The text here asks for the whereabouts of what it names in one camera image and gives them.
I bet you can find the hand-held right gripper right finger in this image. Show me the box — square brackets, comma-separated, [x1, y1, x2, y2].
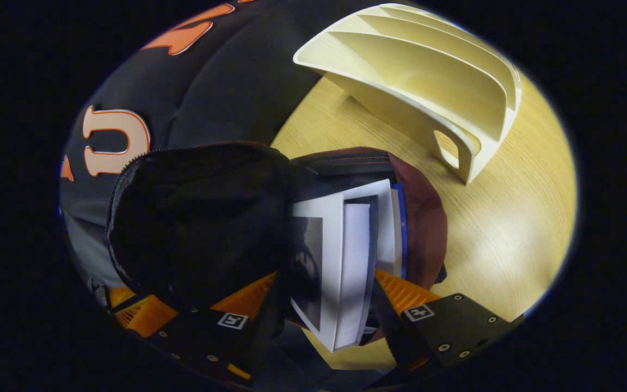
[371, 268, 524, 376]

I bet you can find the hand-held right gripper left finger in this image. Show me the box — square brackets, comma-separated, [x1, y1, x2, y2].
[147, 271, 287, 387]

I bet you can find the portrait cover book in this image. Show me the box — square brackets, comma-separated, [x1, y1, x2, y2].
[286, 180, 401, 353]

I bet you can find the blue cover book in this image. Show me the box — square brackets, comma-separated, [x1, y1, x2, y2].
[391, 183, 408, 279]

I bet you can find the maroon schoolbag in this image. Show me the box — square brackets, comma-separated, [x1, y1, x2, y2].
[106, 142, 449, 349]

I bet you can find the cream plastic bookshelf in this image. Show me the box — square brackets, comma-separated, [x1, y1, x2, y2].
[293, 3, 523, 186]

